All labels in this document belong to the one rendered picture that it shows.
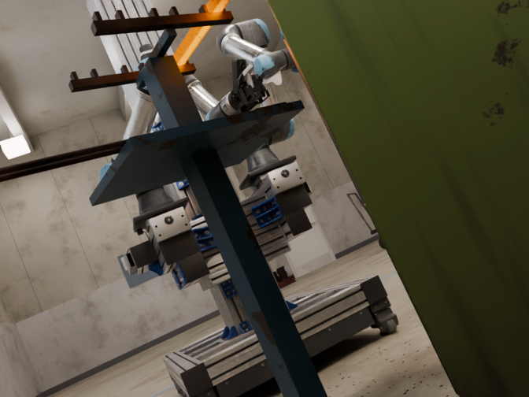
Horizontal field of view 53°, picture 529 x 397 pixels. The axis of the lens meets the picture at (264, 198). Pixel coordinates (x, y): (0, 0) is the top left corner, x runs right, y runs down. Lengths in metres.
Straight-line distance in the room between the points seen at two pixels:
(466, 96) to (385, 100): 0.13
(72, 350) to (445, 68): 11.42
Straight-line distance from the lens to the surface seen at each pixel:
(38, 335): 12.03
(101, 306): 11.91
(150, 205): 2.11
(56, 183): 12.45
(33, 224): 12.31
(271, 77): 1.74
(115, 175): 1.02
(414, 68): 0.83
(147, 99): 1.99
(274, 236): 2.16
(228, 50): 2.21
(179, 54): 1.33
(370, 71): 0.87
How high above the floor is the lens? 0.42
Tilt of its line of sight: 7 degrees up
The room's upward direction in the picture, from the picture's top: 25 degrees counter-clockwise
